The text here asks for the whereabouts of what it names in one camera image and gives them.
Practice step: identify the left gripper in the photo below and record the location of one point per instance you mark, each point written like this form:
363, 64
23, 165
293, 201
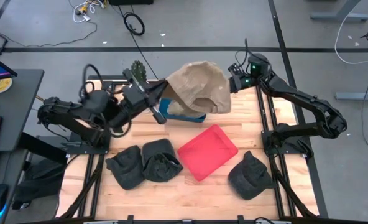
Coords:
137, 98

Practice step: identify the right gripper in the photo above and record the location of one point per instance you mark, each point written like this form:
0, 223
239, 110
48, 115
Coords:
238, 82

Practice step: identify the dark grey baseball cap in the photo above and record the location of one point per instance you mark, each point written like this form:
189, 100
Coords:
249, 177
126, 168
160, 161

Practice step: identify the red translucent plastic bin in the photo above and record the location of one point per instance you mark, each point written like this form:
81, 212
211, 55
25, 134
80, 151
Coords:
207, 152

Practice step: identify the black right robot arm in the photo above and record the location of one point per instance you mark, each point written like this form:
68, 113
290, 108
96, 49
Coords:
296, 96

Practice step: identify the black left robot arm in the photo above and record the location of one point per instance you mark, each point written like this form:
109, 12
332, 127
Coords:
66, 112

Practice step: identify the blue plastic bin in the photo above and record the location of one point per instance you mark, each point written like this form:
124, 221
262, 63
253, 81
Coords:
163, 109

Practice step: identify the green cactus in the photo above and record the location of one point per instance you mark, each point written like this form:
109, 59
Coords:
139, 70

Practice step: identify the black box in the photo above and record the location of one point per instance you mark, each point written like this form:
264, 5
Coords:
131, 2

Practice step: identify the grey desk foot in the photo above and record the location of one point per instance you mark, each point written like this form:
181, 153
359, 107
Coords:
355, 96

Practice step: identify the grey desk leg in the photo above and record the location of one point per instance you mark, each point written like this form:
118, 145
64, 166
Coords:
339, 16

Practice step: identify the black desk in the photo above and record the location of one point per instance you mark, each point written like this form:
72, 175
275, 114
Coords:
16, 109

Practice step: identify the black aluminium table frame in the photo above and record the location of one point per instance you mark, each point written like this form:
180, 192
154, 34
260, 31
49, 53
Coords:
261, 107

